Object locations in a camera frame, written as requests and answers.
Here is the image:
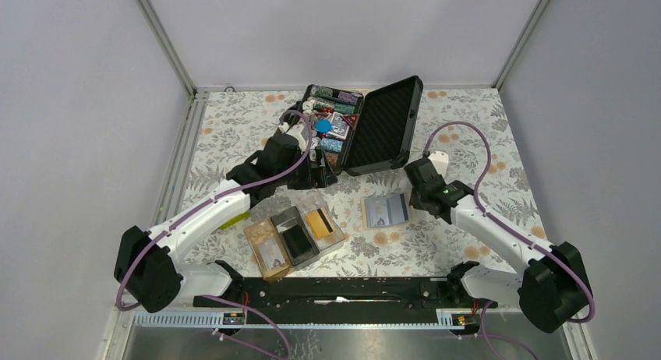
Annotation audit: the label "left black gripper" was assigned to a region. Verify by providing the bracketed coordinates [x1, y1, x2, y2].
[276, 146, 337, 191]

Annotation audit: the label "white VIP card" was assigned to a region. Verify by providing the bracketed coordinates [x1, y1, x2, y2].
[365, 198, 390, 228]

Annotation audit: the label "gold magnetic stripe cards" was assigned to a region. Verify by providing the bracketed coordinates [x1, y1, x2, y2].
[305, 208, 334, 239]

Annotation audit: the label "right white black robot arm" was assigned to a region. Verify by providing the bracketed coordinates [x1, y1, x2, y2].
[404, 157, 595, 333]

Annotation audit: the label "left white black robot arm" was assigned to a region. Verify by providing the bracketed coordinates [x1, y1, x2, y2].
[114, 134, 335, 313]

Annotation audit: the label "blue playing card deck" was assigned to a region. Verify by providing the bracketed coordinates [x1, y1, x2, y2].
[327, 113, 351, 140]

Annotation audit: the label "smoky black card holder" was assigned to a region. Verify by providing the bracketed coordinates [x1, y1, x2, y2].
[270, 206, 320, 270]

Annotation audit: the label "black VIP cards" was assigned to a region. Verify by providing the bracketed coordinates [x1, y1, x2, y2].
[281, 225, 313, 263]

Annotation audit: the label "clear transparent card holder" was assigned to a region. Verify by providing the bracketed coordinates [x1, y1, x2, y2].
[296, 192, 346, 256]

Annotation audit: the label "amber transparent card holder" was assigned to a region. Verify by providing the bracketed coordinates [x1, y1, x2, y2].
[243, 219, 292, 283]

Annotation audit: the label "silver magnetic stripe cards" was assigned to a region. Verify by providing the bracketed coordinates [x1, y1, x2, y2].
[257, 238, 287, 270]

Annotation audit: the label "blue round poker chip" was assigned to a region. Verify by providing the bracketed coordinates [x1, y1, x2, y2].
[315, 119, 332, 134]

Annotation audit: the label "floral patterned table mat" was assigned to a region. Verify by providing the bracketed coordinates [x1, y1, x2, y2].
[182, 89, 546, 277]

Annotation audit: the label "colourful sticky note stack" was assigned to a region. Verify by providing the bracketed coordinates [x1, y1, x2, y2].
[219, 213, 249, 230]

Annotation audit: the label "black poker chip case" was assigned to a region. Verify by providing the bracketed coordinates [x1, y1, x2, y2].
[294, 76, 423, 176]

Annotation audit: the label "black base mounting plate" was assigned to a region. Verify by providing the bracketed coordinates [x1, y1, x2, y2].
[193, 277, 486, 326]

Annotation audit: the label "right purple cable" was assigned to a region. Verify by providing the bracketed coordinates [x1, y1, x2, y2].
[423, 121, 597, 325]

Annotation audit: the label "purple cable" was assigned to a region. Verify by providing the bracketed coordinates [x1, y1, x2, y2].
[114, 109, 314, 312]
[423, 121, 597, 325]

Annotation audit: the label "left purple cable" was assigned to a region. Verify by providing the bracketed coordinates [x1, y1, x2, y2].
[114, 109, 314, 312]

